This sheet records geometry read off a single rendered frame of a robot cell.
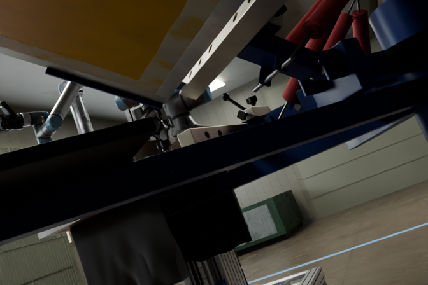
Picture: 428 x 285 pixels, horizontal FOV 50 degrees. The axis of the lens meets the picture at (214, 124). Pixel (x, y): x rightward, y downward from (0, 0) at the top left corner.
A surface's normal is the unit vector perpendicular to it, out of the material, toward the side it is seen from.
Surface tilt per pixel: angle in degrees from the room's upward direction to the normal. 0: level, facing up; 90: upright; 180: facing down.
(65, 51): 148
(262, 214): 90
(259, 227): 90
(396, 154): 90
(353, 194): 90
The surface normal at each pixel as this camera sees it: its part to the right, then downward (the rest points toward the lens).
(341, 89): -0.86, 0.24
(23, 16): -0.15, 0.90
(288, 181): -0.35, -0.06
